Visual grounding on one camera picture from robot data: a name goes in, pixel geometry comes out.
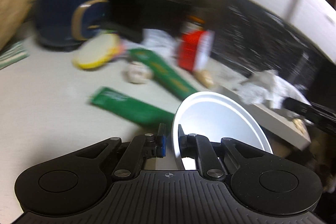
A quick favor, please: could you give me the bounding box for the white instant noodle cup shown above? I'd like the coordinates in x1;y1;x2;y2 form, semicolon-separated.
170;92;273;170

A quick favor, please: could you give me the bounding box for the green snack wrapper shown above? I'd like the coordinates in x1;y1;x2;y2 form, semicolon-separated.
90;87;174;129
129;48;198;100

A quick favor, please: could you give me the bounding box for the green snack wrapper front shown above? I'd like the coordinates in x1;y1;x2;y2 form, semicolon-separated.
90;87;174;129

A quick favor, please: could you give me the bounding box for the white garlic bulb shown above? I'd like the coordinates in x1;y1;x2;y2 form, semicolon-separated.
123;61;154;84

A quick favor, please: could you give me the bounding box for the red rectangular food tray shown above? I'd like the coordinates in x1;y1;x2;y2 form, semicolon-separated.
177;30;215;72

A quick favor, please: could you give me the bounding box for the clear plastic bag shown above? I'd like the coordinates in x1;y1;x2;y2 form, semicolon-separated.
141;29;179;58

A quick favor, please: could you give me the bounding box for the ginger piece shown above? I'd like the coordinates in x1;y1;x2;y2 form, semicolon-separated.
193;69;215;89

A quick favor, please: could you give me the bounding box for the loose clear plastic sheet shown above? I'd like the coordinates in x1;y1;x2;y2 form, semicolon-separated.
235;70;310;109

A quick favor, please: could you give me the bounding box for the eggplant shaped sponge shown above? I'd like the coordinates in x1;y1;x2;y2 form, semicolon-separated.
116;39;127;58

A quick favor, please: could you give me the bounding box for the black foil-wrapped oven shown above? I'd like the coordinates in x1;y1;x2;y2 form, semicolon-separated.
207;0;335;110

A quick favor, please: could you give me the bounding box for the glass pickle jar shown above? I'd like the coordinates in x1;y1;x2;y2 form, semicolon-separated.
181;15;205;34

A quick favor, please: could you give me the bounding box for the navy blue rice cooker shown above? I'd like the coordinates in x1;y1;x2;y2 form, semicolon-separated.
35;0;108;51

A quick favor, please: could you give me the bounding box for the green striped cloth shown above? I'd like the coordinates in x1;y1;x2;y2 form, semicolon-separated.
0;41;29;69

